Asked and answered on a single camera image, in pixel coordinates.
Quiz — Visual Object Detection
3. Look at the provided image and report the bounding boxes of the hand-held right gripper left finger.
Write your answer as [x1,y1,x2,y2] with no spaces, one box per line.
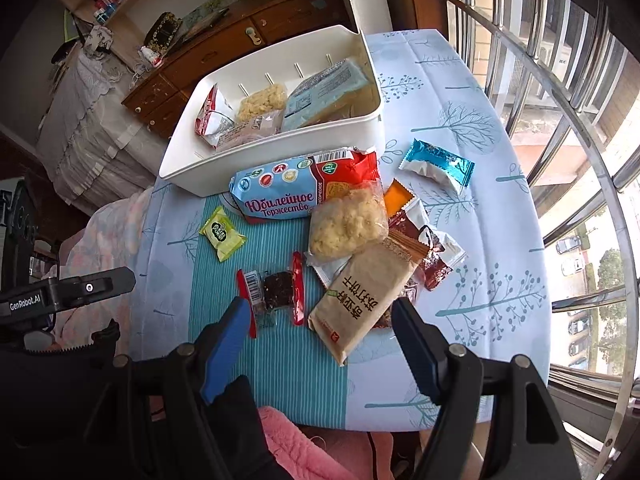
[100,296,253,480]

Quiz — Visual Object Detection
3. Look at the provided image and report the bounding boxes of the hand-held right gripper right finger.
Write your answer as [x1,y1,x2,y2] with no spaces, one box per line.
[391,297,581,480]

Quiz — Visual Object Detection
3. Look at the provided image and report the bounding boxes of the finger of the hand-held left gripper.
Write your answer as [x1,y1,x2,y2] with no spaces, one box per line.
[47,266,137,313]

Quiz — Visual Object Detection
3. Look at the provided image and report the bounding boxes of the dark red snack packet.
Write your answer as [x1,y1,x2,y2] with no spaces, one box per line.
[370,280,420,332]

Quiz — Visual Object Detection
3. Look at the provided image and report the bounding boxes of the kraft paper cracker packet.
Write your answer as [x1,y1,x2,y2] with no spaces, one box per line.
[307,242,418,367]

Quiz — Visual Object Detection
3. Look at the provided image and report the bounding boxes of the nut bar clear packet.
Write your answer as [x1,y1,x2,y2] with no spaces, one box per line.
[236,251,307,339]

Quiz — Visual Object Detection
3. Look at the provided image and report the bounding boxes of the brown chocolate snack packet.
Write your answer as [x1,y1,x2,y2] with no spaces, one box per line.
[387,197,467,292]

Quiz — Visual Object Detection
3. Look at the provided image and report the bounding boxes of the small green snack packet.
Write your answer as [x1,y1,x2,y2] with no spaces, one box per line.
[199,206,247,262]

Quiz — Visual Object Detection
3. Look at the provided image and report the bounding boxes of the rice crisp clear packet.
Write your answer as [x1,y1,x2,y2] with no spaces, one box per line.
[306,182,390,263]

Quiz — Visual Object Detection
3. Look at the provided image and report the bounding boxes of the orange white bar packet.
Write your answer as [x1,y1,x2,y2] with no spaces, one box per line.
[382,179,416,218]

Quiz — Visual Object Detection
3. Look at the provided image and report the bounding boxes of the blue red biscuit packet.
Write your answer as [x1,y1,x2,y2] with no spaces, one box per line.
[229,147,379,221]

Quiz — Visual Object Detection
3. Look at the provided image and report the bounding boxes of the white plastic bin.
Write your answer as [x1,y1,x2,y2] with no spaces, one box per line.
[157,24,386,198]

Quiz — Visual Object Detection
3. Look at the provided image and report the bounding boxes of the red white snack packet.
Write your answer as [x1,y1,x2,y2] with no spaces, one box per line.
[194,85,236,147]

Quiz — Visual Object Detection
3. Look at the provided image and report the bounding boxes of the pink tan long packet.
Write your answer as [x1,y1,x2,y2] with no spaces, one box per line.
[215,111,286,150]

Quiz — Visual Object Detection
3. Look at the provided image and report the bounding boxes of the clear bread packet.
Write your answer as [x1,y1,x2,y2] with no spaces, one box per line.
[281,58,373,132]

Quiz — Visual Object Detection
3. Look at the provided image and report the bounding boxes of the floral blanket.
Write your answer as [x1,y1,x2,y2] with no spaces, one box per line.
[52,187,153,351]

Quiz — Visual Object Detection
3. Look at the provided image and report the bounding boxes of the dark cloth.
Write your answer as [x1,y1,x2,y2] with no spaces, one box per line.
[207,375,301,480]

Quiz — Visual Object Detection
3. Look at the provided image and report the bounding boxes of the pink cloth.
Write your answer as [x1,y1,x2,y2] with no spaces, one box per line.
[257,405,396,480]

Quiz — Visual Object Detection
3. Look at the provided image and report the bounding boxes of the white lace cover cloth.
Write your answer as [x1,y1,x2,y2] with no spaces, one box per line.
[35,47,171,211]

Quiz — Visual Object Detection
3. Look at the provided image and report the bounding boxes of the teal foil snack packet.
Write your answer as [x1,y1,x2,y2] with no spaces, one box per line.
[399,139,476,196]

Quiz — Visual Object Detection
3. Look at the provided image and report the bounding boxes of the metal window bars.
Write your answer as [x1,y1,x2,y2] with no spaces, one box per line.
[440,0,640,480]

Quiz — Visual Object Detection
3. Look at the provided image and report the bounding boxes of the tree print tablecloth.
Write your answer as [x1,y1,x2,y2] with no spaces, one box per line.
[127,30,553,431]

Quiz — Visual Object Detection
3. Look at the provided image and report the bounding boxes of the black ornate box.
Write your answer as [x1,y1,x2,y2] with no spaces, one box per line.
[144,14,183,52]

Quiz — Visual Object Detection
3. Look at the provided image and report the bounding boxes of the green patterned paper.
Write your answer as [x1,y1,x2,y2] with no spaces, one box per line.
[182,4,232,38]

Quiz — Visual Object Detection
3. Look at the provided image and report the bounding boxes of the wooden dresser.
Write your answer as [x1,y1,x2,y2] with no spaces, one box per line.
[121,0,361,138]

